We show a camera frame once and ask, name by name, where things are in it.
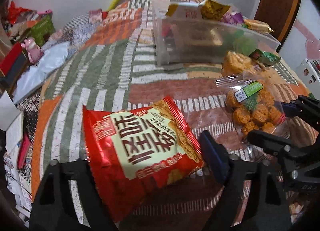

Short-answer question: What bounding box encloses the orange label rice cake pack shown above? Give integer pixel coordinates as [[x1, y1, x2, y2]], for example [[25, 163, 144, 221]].
[[244, 19, 274, 34]]

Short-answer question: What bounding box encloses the green snack bag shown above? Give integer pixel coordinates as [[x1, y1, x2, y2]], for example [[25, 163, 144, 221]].
[[249, 49, 281, 66]]

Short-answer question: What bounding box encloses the pink plush toy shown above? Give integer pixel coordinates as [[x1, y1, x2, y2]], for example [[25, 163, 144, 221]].
[[21, 37, 43, 65]]

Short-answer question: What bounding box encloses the brown wooden door frame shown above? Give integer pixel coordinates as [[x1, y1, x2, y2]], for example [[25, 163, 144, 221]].
[[254, 0, 301, 44]]

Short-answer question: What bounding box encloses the clear plastic storage bin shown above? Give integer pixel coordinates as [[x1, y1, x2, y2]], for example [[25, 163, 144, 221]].
[[151, 0, 280, 66]]

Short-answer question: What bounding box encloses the white plastic bag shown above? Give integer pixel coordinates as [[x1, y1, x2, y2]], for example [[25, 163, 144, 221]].
[[13, 42, 70, 105]]

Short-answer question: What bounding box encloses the peanut candy clear pack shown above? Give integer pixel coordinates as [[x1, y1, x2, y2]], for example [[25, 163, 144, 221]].
[[221, 51, 259, 76]]

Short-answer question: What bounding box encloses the white appliance with stickers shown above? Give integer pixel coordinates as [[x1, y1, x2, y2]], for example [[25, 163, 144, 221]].
[[296, 59, 319, 99]]

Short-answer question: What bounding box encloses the patchwork striped bed quilt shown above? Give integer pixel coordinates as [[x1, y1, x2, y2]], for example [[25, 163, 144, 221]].
[[15, 0, 311, 231]]

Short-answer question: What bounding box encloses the beige rice cracker pack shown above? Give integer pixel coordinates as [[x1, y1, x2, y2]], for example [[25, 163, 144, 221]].
[[166, 2, 202, 19]]

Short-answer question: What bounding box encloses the red fried snack bag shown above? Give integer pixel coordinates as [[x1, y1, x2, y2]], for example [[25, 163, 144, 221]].
[[82, 96, 204, 222]]

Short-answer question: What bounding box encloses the yellow small snack packet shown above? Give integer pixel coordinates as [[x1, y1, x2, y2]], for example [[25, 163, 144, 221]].
[[199, 0, 231, 21]]

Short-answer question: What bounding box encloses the fried dough balls bag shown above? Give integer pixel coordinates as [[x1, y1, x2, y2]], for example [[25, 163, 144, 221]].
[[216, 71, 290, 143]]

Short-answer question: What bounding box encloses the red box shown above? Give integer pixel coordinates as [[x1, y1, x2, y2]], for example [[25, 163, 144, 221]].
[[0, 42, 23, 77]]

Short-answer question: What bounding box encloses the green gift box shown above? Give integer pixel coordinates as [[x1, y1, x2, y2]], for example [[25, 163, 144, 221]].
[[30, 16, 55, 47]]

